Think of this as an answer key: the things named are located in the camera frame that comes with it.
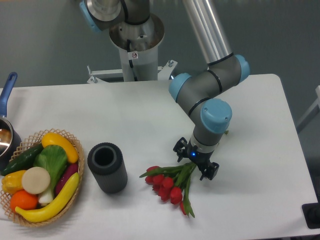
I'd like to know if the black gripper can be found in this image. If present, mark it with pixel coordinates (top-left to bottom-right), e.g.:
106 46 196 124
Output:
173 137 220 181

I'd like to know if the red tulip bouquet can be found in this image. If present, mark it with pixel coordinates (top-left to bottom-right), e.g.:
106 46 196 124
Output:
139 161 198 218

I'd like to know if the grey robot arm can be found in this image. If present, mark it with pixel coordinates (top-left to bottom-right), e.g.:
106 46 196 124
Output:
79 0 250 179

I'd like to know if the dark grey ribbed vase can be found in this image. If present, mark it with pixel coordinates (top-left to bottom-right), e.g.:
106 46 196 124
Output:
87 142 128 194

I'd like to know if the purple sweet potato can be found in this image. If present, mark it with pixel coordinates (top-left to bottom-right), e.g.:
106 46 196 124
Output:
54 163 78 196

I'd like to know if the black device at table edge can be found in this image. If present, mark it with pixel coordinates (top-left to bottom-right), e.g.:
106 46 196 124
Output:
302 202 320 229

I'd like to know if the green lettuce bok choy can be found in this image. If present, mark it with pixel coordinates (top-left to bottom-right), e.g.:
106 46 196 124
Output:
33 145 68 206

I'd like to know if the short yellow squash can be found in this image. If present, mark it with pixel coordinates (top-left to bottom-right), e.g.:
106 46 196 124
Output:
41 132 79 164

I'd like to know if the beige round disc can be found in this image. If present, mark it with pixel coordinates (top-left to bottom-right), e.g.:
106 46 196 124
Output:
21 167 51 195

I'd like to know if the woven wicker basket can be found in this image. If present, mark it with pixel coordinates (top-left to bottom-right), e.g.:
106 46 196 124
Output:
0 128 85 227

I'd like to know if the long yellow squash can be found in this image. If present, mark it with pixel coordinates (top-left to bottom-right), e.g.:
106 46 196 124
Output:
15 172 80 223

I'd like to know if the green cucumber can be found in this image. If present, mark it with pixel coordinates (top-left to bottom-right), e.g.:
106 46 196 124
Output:
0 143 44 176

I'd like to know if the orange fruit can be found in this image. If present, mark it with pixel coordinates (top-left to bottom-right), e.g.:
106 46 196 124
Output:
10 190 38 213

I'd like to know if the yellow bell pepper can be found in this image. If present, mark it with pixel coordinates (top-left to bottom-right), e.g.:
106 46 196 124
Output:
1 170 26 195

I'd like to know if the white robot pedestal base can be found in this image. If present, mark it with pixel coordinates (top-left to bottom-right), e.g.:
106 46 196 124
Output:
87 13 178 84

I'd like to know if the white frame at right edge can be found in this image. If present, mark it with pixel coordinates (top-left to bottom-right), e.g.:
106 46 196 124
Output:
296 85 320 134

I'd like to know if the blue handled saucepan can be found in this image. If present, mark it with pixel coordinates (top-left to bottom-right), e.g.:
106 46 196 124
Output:
0 72 21 171

